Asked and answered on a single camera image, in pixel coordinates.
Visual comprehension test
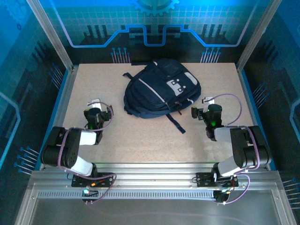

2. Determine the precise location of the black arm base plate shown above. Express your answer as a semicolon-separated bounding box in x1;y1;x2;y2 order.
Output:
71;172;113;188
196;172;239;188

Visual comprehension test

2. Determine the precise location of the aluminium table side rail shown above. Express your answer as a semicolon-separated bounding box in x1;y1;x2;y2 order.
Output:
38;65;79;171

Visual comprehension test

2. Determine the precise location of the navy blue backpack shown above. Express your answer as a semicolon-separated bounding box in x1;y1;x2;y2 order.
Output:
122;58;202;134

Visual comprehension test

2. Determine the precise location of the small black control board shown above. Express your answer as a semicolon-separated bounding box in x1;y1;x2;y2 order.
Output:
214;189;233;204
82;189;99;198

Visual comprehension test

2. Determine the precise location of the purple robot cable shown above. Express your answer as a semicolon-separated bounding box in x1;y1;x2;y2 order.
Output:
217;93;261;205
57;102;117;204

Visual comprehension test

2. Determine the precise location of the grey metal tray panel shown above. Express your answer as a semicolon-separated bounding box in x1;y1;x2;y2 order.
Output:
15;185;297;225

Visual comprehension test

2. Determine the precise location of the aluminium mounting rail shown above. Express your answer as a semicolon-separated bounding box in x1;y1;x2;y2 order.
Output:
30;161;282;191

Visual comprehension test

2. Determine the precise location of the slotted grey cable duct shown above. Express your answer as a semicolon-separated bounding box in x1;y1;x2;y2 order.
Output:
37;190;218;200

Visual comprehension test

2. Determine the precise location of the aluminium frame post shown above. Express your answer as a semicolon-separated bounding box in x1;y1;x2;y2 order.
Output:
26;0;75;71
236;0;283;71

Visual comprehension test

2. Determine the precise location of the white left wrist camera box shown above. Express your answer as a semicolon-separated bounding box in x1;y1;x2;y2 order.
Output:
87;98;102;110

